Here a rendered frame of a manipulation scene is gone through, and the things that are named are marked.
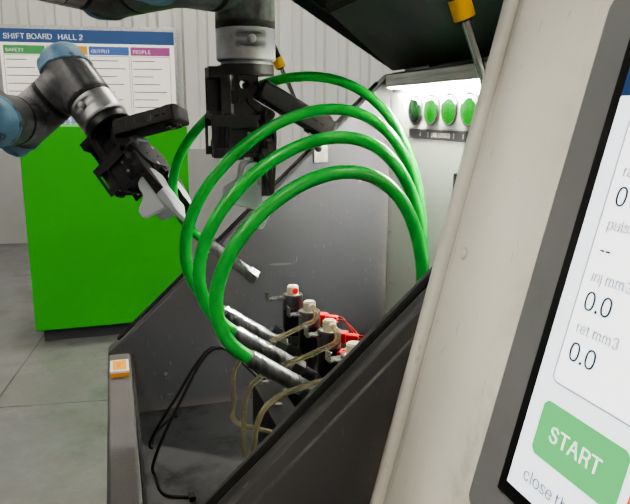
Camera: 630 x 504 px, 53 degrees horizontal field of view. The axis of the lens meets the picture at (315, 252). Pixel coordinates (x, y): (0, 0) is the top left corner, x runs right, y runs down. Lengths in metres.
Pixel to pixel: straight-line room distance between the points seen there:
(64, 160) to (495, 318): 3.68
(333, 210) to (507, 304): 0.79
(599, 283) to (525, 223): 0.09
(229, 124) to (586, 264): 0.52
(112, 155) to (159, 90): 6.18
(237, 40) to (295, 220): 0.48
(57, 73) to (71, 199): 2.97
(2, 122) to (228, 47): 0.33
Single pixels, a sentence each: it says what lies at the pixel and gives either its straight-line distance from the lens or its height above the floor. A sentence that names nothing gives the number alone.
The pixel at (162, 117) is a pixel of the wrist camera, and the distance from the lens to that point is 0.99.
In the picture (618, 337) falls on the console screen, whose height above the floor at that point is 1.26.
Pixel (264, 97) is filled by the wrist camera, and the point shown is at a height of 1.39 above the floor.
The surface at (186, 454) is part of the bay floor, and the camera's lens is 1.11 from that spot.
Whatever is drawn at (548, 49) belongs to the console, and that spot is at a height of 1.42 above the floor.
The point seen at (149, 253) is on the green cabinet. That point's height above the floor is 0.52.
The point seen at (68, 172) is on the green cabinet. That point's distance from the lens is 4.04.
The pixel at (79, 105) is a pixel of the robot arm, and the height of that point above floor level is 1.38.
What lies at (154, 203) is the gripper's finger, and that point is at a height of 1.24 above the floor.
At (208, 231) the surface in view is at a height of 1.25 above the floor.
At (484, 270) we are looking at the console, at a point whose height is 1.26.
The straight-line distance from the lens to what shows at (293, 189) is 0.61.
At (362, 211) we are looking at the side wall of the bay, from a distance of 1.25.
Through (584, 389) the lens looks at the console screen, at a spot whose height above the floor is 1.22.
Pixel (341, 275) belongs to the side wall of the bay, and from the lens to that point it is 1.26.
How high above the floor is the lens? 1.37
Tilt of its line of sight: 12 degrees down
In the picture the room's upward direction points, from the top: straight up
